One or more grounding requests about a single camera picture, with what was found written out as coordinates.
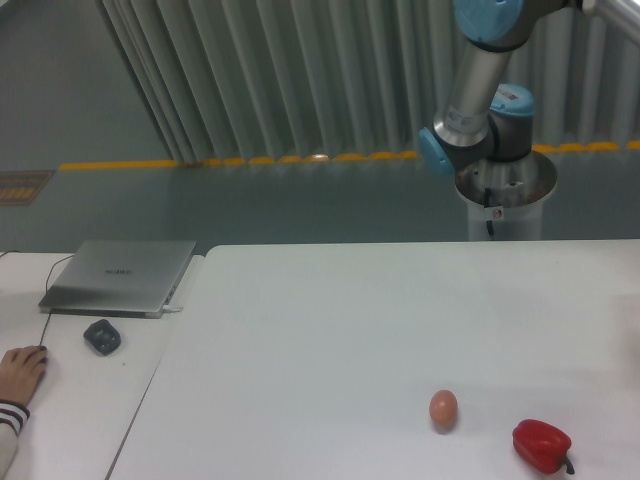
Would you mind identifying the white usb plug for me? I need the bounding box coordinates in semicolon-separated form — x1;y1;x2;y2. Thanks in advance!
162;305;183;314

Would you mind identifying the person's hand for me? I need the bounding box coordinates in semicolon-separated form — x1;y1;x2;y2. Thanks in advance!
0;346;40;407

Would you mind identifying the black computer mouse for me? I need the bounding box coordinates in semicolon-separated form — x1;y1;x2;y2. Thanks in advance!
34;345;48;384

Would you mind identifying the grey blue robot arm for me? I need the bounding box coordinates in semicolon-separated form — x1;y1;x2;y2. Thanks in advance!
419;1;639;175

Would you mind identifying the small black gadget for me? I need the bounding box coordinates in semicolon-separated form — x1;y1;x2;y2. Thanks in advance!
83;319;122;356

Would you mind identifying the striped sleeve forearm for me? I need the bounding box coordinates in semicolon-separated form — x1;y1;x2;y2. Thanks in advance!
1;400;31;478

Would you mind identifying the silver closed laptop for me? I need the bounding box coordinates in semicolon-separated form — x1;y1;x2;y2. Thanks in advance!
39;240;196;319

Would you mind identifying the brown egg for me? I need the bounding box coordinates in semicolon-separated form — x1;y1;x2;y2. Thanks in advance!
429;389;458;434

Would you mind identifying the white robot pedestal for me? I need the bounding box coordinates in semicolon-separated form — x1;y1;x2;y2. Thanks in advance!
455;151;558;241

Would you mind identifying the grey pleated curtain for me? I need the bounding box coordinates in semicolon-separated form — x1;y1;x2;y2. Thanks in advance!
99;1;639;164

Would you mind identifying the red bell pepper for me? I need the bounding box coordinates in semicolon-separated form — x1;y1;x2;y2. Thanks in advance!
512;419;575;475

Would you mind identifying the black pedestal cable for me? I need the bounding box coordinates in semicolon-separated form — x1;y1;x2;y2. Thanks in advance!
482;187;496;241

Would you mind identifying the black mouse cable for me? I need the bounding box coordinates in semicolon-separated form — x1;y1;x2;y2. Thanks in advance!
0;249;75;349

